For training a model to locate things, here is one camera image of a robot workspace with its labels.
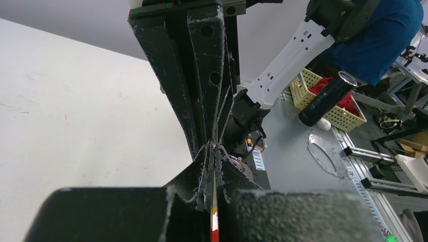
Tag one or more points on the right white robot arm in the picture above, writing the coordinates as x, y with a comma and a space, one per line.
325, 23

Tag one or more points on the person in blue shirt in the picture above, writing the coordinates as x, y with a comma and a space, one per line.
369, 55

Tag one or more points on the beige perforated basket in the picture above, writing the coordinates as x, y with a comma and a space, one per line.
346, 115

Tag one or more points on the red handled keyring holder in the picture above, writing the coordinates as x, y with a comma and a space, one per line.
239, 165

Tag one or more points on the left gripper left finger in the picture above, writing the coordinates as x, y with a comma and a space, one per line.
173, 212

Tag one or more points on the black cylinder flask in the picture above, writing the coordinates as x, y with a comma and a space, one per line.
334, 91

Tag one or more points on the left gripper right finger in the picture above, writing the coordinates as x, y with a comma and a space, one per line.
249, 213

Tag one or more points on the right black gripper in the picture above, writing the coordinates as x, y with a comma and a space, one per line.
209, 24

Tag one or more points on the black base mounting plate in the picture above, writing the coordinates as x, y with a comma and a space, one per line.
250, 152

